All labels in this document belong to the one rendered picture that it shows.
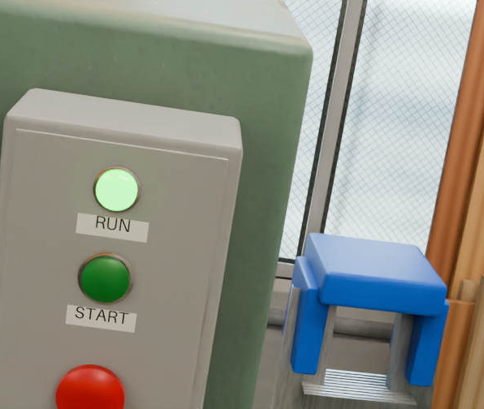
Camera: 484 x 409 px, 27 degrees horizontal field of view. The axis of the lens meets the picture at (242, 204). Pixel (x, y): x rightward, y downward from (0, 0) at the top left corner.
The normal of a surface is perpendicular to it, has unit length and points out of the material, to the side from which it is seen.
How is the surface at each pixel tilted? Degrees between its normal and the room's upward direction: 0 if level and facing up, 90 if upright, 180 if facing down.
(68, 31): 90
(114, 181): 86
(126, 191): 89
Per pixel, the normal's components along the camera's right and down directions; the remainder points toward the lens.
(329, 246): 0.15, -0.95
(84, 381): 0.01, 0.14
